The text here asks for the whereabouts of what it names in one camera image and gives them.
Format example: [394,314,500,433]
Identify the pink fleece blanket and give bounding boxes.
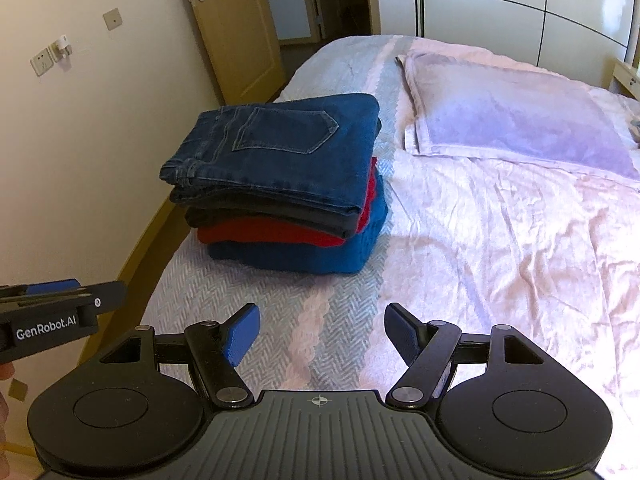
[307,42,640,480]

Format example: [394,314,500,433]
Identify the folded red garment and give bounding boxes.
[196,157,378,249]

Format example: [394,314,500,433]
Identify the beige wall socket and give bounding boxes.
[30,46,56,77]

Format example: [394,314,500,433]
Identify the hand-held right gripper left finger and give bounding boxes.
[100,303,262,408]

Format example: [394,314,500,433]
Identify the wooden door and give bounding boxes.
[177,0,283,107]

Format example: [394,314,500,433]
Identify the folded dark grey garment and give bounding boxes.
[185,180,373,239]

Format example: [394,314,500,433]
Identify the folded purple fleece blanket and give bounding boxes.
[396,51,640,182]

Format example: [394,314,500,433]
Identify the blue denim jeans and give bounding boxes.
[159,92,383,216]

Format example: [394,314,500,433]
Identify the pile of folded clothes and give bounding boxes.
[207,175,390,276]

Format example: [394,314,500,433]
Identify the person's left hand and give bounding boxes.
[0,362,16,456]

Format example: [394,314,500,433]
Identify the white nightstand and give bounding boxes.
[607,57,640,96]

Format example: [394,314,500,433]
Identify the white wardrobe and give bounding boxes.
[372,0,640,68]

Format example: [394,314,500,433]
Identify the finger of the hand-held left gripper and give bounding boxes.
[75,281,127,317]
[0,278,81,301]

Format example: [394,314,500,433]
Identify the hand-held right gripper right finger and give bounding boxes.
[384,303,546,408]

